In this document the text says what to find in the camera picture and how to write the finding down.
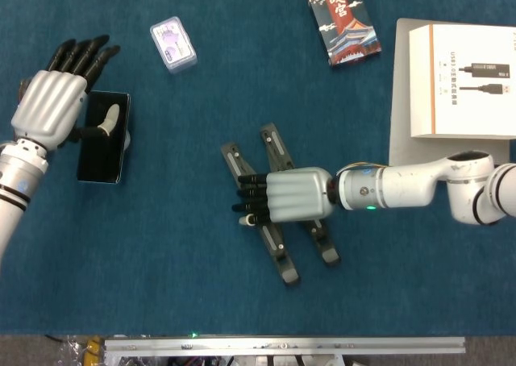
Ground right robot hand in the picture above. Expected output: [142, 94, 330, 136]
[231, 167, 338, 227]

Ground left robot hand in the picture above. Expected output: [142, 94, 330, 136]
[10, 34, 122, 152]

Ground black folding laptop stand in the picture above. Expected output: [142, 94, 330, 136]
[220, 122, 342, 289]

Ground black smartphone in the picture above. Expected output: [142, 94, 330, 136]
[76, 90, 132, 185]

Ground clear plastic card case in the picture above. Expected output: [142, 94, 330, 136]
[149, 15, 198, 75]

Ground teal felt table cloth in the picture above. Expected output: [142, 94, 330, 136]
[0, 0, 516, 337]

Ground black red playing card box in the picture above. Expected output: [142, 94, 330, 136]
[307, 0, 383, 68]

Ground yellow plastic part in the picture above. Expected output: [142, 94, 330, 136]
[86, 336, 102, 363]

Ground aluminium profile rail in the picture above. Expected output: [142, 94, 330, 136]
[103, 336, 467, 357]

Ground white USB cable box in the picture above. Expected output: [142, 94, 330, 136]
[409, 23, 516, 140]

